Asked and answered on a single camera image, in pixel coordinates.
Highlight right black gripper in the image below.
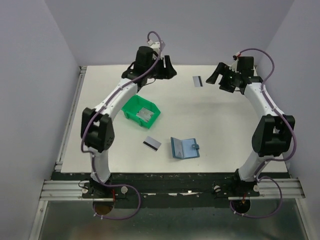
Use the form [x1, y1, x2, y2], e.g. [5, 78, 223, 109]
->
[206, 62, 241, 94]

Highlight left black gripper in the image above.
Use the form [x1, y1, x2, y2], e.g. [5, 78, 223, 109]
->
[146, 56, 177, 81]

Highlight green plastic bin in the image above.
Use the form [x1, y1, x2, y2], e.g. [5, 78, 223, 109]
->
[121, 94, 161, 129]

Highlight silver card with black stripe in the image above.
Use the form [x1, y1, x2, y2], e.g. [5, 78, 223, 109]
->
[143, 136, 162, 151]

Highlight blue card holder wallet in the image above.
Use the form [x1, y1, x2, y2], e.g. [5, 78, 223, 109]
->
[170, 137, 200, 160]

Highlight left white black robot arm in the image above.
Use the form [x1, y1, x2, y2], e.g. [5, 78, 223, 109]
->
[80, 41, 177, 198]

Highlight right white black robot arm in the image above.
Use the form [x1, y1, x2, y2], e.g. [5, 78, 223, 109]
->
[206, 56, 295, 196]

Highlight silver cards in bin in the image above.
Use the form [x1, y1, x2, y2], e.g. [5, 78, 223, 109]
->
[136, 107, 155, 126]

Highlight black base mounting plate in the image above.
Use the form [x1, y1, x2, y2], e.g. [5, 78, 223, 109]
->
[51, 171, 261, 210]

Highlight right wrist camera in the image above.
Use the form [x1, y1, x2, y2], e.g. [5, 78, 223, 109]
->
[229, 59, 239, 72]

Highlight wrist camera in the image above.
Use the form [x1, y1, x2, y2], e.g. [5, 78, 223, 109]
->
[229, 59, 239, 72]
[147, 40, 166, 53]

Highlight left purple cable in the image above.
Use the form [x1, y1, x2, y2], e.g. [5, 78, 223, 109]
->
[80, 31, 167, 221]

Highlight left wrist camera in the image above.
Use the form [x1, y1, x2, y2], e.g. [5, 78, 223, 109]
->
[147, 40, 166, 53]

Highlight right aluminium rail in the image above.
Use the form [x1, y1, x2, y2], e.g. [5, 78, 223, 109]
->
[244, 178, 306, 200]

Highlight aluminium rail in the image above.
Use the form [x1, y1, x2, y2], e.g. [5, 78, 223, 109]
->
[39, 180, 83, 201]
[244, 178, 306, 200]

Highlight left aluminium rail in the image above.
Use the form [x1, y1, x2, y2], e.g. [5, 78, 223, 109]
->
[39, 180, 83, 201]

